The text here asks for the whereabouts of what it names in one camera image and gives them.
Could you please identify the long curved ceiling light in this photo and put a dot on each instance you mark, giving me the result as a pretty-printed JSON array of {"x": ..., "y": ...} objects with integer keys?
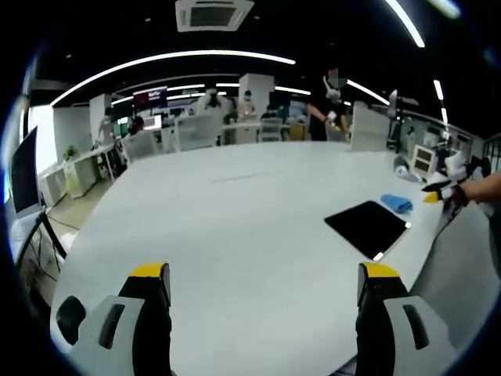
[{"x": 176, "y": 56}]

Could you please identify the ceiling air conditioner vent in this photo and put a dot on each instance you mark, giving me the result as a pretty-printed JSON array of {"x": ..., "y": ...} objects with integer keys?
[{"x": 214, "y": 15}]

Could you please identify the computer monitor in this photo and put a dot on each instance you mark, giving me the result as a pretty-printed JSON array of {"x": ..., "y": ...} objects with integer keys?
[{"x": 24, "y": 172}]

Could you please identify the blue cleaning cloth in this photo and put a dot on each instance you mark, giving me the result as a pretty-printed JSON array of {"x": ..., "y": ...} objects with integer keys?
[{"x": 396, "y": 202}]

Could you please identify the black tablet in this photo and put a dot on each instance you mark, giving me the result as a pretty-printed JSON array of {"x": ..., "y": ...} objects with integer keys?
[{"x": 366, "y": 227}]

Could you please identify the green potted plant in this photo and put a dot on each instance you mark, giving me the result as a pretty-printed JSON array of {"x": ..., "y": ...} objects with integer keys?
[{"x": 71, "y": 152}]

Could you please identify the white desk partition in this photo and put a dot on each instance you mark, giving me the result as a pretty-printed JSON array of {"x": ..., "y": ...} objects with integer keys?
[{"x": 370, "y": 127}]

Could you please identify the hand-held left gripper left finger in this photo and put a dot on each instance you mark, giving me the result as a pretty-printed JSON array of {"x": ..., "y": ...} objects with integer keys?
[{"x": 117, "y": 344}]

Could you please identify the white spray bottle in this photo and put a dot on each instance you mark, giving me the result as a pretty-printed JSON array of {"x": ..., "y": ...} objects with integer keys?
[{"x": 403, "y": 168}]

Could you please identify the black rounded object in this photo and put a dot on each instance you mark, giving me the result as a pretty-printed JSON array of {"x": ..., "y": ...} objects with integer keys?
[{"x": 70, "y": 319}]

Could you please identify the red wall screen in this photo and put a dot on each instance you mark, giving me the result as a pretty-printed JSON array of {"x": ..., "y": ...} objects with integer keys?
[{"x": 150, "y": 96}]

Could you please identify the straight ceiling light strip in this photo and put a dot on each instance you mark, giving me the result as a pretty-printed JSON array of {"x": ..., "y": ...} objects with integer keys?
[{"x": 407, "y": 21}]

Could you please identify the small white shelf box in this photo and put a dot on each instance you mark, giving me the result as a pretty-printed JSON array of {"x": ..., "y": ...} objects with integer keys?
[{"x": 422, "y": 158}]

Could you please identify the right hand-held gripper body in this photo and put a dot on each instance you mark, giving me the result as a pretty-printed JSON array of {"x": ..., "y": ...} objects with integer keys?
[{"x": 457, "y": 168}]

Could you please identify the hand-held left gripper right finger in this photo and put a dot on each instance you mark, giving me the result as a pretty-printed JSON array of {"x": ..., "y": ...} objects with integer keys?
[{"x": 395, "y": 333}]

